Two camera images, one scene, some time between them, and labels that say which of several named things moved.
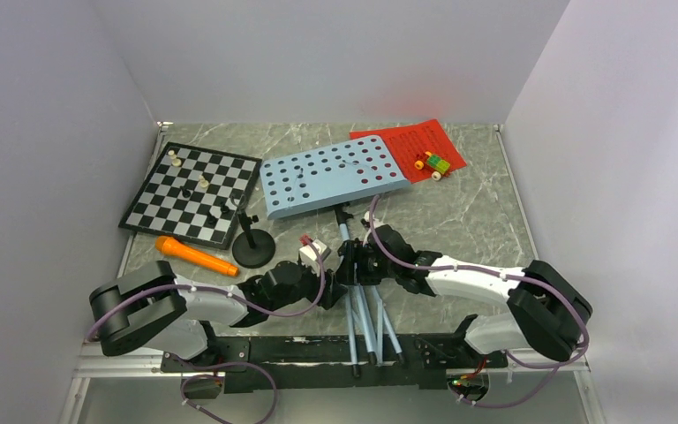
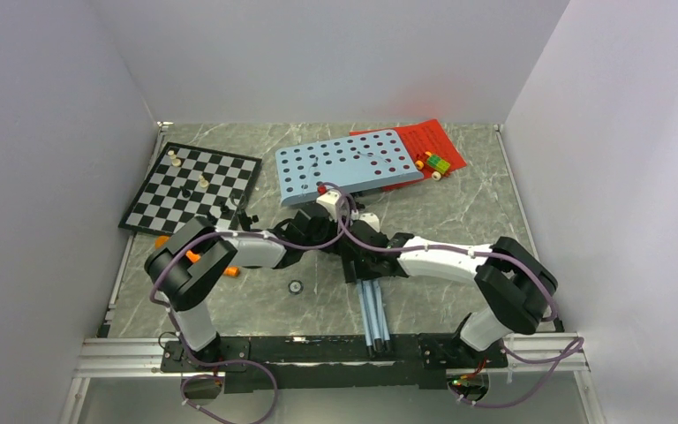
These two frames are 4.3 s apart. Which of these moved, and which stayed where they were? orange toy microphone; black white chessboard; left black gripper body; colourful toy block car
Moved: left black gripper body
Stayed: orange toy microphone; colourful toy block car; black white chessboard
